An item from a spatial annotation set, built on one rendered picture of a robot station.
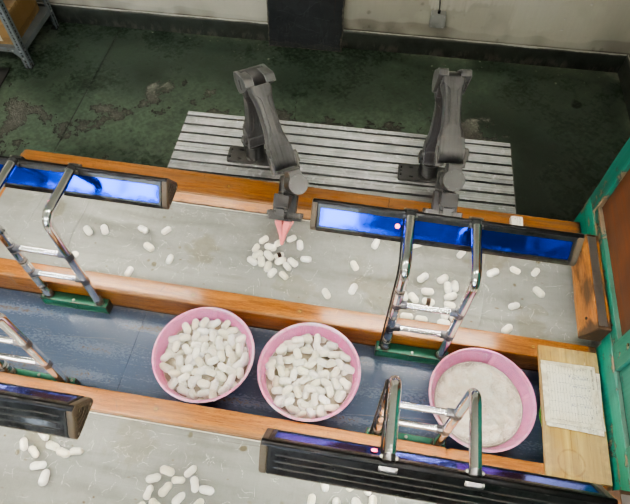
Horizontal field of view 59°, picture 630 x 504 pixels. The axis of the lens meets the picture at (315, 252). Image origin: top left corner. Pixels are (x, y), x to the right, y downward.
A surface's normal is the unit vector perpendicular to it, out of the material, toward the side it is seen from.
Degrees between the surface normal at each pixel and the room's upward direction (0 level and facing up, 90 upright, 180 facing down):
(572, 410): 0
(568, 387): 0
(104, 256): 0
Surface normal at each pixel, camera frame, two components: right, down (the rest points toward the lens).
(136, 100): 0.00, -0.55
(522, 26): -0.14, 0.82
